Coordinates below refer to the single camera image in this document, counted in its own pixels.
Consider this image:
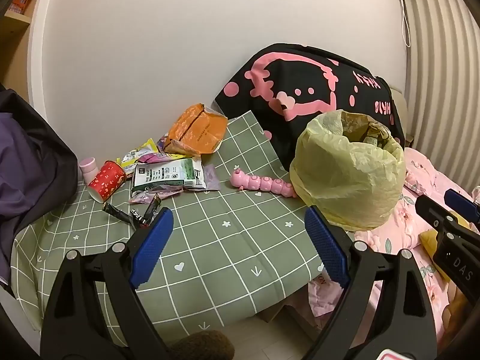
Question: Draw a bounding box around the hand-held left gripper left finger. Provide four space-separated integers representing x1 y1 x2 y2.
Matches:
40 207 175 360

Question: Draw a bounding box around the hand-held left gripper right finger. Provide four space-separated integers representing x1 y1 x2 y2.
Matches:
302 205 437 360

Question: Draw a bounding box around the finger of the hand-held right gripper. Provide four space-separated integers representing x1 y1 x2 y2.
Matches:
415 194 474 233
444 188 480 229

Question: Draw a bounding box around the purple translucent wrapper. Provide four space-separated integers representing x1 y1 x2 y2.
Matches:
202 164 222 191

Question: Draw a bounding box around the yellow snack wrapper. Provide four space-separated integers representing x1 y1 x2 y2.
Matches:
115 139 160 179

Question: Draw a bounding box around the orange snack bag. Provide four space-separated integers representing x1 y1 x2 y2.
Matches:
164 103 229 155

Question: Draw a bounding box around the yellow cushion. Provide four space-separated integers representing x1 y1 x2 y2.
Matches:
419 229 451 282

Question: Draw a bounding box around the black sachet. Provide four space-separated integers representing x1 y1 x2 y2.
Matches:
102 202 133 223
129 194 163 229

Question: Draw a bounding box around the pink floral blanket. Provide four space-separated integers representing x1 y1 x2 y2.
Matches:
307 146 480 346

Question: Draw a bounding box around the crumpled purple wrapper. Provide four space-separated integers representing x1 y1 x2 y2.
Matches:
129 189 184 205

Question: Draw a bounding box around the green checked cloth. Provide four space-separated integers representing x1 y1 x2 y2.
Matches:
10 109 323 336

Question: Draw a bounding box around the cardboard box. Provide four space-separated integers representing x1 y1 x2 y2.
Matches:
259 296 319 331

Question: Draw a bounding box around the green white food packet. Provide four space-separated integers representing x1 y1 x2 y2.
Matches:
131 157 208 201

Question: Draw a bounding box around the red paper cup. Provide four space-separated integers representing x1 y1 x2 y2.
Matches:
88 160 127 202

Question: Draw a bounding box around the pink caterpillar toy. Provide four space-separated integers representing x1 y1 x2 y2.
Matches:
230 165 299 200

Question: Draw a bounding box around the small pink bottle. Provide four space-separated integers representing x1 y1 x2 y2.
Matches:
79 157 99 185

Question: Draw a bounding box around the beige headboard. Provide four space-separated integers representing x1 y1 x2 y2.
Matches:
388 86 413 147

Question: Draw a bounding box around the brown fuzzy clothing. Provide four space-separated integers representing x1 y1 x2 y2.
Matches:
165 330 236 360

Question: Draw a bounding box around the beige pleated curtain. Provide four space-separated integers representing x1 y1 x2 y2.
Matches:
403 0 480 196

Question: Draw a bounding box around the dark purple jacket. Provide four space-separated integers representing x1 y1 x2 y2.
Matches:
0 82 79 289

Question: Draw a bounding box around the black pink printed pillow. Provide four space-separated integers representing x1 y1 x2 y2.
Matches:
214 44 406 171

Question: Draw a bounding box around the wooden shelf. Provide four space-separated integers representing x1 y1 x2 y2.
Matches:
0 0 49 94

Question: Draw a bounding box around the white cable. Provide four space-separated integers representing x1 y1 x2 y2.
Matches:
397 0 412 47

